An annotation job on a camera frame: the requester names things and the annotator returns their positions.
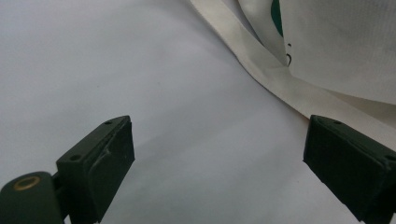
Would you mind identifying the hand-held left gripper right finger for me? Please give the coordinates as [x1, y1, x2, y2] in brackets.
[303, 114, 396, 224]

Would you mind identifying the white canvas tote bag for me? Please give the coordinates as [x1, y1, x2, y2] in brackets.
[189, 0, 396, 150]

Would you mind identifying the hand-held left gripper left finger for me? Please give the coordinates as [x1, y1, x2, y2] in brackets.
[55, 115, 136, 224]

